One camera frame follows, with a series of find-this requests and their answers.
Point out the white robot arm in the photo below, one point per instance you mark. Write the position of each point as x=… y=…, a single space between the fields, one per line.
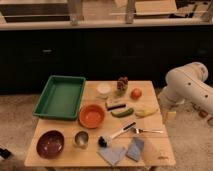
x=187 y=82

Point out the orange bowl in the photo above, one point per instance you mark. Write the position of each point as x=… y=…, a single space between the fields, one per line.
x=91 y=116

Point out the purple bowl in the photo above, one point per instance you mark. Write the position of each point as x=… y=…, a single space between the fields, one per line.
x=50 y=144

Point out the white small cup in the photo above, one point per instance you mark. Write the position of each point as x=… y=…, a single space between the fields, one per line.
x=103 y=90

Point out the bunch of grapes toy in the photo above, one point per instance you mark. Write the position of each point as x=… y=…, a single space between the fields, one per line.
x=122 y=85

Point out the red tomato toy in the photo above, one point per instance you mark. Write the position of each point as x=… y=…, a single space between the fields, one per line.
x=136 y=94

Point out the green cucumber toy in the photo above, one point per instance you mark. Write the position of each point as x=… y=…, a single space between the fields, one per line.
x=122 y=113

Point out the yellow banana toy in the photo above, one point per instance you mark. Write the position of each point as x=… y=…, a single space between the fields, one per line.
x=141 y=113

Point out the green plastic tray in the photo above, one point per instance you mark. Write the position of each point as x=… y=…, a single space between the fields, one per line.
x=60 y=98

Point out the metal fork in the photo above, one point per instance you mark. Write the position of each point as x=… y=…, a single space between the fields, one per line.
x=138 y=130

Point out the small metal cup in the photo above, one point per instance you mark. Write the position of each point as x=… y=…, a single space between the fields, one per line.
x=81 y=139

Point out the blue cloth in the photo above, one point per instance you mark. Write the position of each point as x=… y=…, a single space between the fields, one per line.
x=112 y=155

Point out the bottles on floor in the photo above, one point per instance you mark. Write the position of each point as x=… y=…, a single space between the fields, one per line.
x=204 y=115

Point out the wooden shelf rack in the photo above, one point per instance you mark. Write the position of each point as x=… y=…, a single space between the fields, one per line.
x=77 y=14

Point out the black object on floor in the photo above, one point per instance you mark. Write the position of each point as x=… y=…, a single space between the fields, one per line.
x=5 y=153

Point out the dish brush white handle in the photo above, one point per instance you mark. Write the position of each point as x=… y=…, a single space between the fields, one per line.
x=105 y=141

